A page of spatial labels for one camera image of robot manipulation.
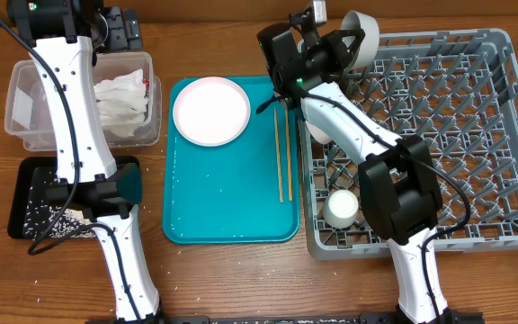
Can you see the right wooden chopstick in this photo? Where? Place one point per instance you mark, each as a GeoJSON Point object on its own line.
{"type": "Point", "coordinates": [287, 136]}

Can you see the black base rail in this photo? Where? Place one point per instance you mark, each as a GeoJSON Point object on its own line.
{"type": "Point", "coordinates": [453, 317]}

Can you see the clear plastic waste bin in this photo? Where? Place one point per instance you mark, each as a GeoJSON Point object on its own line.
{"type": "Point", "coordinates": [27, 114]}

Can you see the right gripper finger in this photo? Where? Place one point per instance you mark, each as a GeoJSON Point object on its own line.
{"type": "Point", "coordinates": [357, 35]}
{"type": "Point", "coordinates": [347, 55]}

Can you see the black plastic tray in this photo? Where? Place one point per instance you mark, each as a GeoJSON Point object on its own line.
{"type": "Point", "coordinates": [39, 196]}

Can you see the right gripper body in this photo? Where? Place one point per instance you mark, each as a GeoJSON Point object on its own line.
{"type": "Point", "coordinates": [325, 54]}

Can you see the teal serving tray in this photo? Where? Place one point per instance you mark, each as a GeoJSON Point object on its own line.
{"type": "Point", "coordinates": [229, 194]}

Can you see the grey dishwasher rack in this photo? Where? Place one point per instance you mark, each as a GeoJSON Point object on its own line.
{"type": "Point", "coordinates": [458, 90]}

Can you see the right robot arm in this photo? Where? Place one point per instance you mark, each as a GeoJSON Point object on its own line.
{"type": "Point", "coordinates": [399, 192]}

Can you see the small white cup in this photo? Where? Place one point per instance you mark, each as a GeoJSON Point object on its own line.
{"type": "Point", "coordinates": [340, 209]}

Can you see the left wooden chopstick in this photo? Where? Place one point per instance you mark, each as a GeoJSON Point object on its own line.
{"type": "Point", "coordinates": [278, 154]}

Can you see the wooden chopstick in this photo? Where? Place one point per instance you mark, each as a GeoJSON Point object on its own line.
{"type": "Point", "coordinates": [287, 136]}
{"type": "Point", "coordinates": [278, 154]}

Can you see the grey bowl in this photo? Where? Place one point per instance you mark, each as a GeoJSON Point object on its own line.
{"type": "Point", "coordinates": [367, 51]}

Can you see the small pink bowl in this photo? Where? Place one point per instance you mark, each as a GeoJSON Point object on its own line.
{"type": "Point", "coordinates": [317, 134]}

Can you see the large white plate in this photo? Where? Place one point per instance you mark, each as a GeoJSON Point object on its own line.
{"type": "Point", "coordinates": [211, 111]}

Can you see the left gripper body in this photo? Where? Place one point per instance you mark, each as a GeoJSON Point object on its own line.
{"type": "Point", "coordinates": [118, 40]}

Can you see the white napkin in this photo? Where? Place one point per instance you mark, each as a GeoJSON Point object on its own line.
{"type": "Point", "coordinates": [122, 103]}

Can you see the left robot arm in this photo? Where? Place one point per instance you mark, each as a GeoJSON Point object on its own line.
{"type": "Point", "coordinates": [62, 38]}

